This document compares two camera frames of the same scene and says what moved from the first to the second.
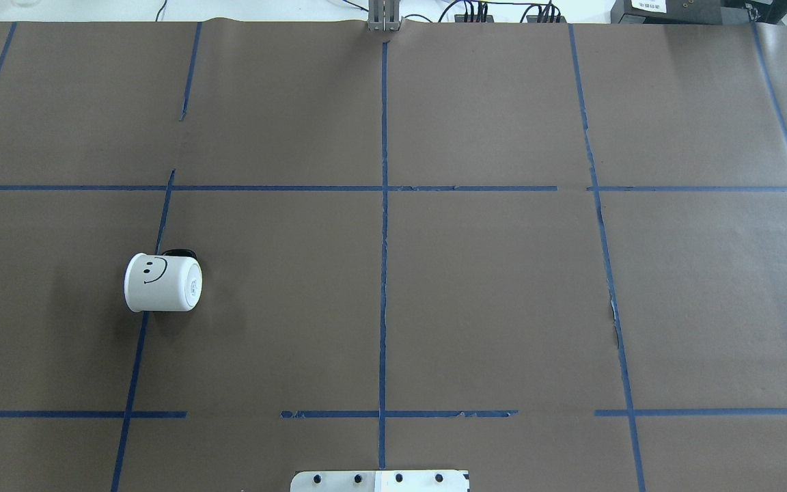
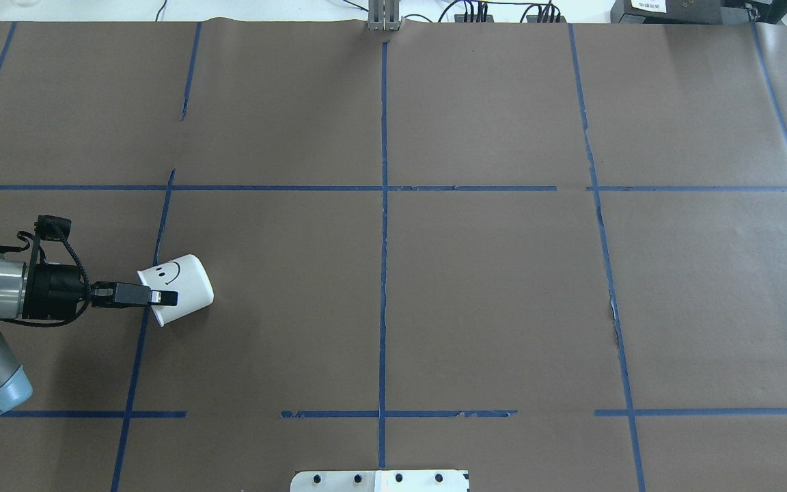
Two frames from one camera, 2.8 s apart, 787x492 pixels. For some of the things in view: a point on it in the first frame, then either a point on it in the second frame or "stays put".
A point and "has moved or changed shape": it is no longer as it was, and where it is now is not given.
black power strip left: x=473 y=18 stays put
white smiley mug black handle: x=172 y=281 has moved or changed shape
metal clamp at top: x=384 y=15 stays put
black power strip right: x=545 y=19 stays put
